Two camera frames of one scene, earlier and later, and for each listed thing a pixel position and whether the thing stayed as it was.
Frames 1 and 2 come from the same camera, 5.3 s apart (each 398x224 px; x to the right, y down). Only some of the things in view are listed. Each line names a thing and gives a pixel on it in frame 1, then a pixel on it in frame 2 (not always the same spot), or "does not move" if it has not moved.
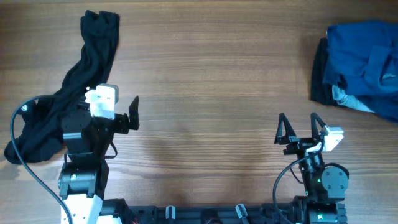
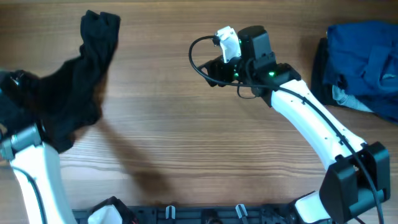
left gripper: x=123 y=125 to x=19 y=79
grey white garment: x=347 y=100 does not move
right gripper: x=300 y=145 to x=216 y=67
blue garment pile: x=361 y=57 does not move
